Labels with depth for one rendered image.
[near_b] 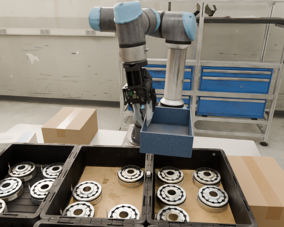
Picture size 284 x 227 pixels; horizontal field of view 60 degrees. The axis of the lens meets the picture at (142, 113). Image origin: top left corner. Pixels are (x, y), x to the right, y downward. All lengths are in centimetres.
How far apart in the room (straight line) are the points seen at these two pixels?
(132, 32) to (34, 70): 365
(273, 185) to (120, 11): 80
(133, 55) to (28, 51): 361
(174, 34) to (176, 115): 39
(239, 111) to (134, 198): 218
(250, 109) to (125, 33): 241
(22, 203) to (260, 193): 84
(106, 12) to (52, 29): 313
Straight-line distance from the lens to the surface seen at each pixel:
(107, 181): 102
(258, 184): 104
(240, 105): 291
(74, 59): 390
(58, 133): 142
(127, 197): 95
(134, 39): 67
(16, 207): 101
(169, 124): 90
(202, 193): 94
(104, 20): 82
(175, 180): 97
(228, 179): 96
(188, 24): 110
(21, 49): 428
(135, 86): 68
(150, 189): 82
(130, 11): 67
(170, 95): 117
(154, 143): 71
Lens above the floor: 147
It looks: 24 degrees down
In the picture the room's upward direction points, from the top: straight up
